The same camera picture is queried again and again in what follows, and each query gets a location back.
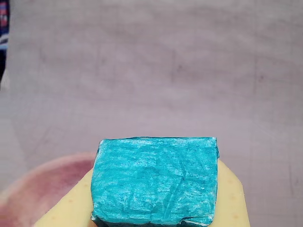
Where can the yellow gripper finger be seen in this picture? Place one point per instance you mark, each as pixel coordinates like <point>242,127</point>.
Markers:
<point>232,201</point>
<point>71,203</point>

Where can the dark striped fabric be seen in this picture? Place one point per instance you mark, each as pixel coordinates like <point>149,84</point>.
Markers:
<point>3,35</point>

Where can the blue painted block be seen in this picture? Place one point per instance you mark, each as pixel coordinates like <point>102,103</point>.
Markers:
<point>154,182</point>

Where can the round wooden bowl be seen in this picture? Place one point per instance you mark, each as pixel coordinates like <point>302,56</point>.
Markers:
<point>45,179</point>

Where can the gridded gift wrap paper sheet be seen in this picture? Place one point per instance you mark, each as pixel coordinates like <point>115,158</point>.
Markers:
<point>154,71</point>

